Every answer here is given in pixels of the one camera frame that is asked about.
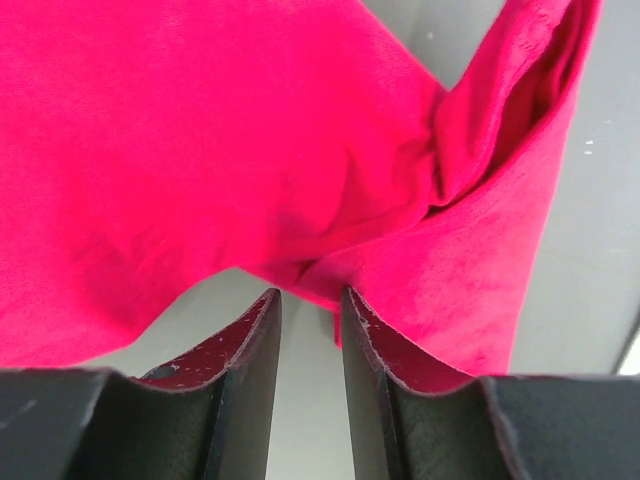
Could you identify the bright pink-red t shirt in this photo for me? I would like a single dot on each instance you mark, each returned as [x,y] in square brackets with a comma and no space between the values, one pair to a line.
[148,145]

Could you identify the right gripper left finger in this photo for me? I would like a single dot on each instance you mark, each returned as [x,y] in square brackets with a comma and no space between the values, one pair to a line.
[205,414]

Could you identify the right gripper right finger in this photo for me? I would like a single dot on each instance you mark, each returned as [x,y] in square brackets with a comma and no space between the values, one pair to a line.
[412,416]

